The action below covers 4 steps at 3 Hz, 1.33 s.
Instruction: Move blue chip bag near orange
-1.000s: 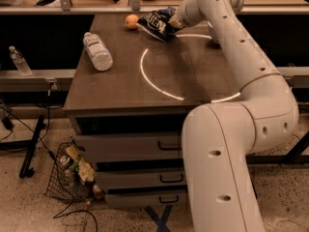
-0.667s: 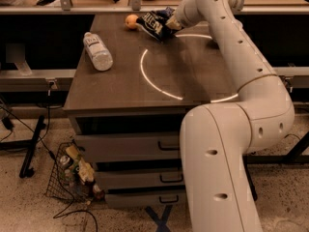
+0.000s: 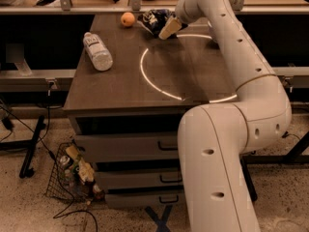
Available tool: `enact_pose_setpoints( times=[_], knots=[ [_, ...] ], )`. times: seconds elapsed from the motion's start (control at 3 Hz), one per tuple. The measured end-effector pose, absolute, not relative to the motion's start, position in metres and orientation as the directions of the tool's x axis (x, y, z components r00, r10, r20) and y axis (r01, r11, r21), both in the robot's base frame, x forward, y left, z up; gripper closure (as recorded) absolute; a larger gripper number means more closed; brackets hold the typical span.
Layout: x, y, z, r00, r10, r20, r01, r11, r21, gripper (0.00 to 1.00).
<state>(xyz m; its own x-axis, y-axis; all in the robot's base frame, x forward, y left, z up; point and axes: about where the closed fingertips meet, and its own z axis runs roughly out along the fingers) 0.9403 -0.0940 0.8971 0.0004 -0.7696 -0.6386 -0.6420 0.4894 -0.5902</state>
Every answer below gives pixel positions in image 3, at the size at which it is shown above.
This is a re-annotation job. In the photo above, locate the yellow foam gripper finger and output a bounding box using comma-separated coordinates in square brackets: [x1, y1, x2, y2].
[158, 16, 183, 40]

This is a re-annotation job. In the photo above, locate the blue chip bag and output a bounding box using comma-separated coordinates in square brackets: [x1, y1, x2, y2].
[137, 9, 187, 38]

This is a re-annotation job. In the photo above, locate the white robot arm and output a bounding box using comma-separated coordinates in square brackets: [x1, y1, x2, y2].
[175, 0, 292, 232]

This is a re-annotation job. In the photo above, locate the orange fruit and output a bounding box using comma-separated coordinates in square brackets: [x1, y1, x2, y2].
[121, 12, 135, 27]

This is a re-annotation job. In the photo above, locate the clear plastic water bottle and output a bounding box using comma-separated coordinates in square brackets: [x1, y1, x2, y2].
[83, 32, 113, 72]

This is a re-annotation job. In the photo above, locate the grey drawer cabinet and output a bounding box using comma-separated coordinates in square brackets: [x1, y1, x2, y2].
[64, 15, 236, 195]

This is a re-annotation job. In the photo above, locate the top grey drawer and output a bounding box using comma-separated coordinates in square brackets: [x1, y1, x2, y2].
[74, 132, 178, 162]

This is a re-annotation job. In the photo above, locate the grey drawer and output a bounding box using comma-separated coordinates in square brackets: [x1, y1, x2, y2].
[95, 168, 183, 190]
[74, 132, 178, 162]
[105, 190, 185, 209]

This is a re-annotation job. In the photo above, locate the black table leg right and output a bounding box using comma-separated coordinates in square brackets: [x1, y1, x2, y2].
[240, 158, 258, 202]

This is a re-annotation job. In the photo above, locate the black table leg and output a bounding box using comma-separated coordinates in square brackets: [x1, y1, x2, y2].
[240, 158, 258, 202]
[19, 116, 45, 179]

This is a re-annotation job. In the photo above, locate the middle grey drawer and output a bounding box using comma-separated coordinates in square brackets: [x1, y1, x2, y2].
[95, 168, 183, 190]

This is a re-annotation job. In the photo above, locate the bottom grey drawer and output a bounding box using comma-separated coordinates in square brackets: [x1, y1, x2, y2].
[105, 190, 185, 209]

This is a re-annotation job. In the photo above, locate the blue tape cross on floor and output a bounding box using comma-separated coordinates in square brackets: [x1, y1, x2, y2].
[145, 205, 173, 232]

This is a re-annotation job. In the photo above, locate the black table leg left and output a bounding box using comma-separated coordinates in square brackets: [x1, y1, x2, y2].
[19, 116, 45, 179]

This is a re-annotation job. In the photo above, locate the black floor cable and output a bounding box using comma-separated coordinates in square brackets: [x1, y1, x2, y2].
[0, 80, 98, 232]

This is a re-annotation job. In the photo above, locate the wire basket with trash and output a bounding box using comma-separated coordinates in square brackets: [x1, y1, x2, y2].
[46, 143, 105, 202]

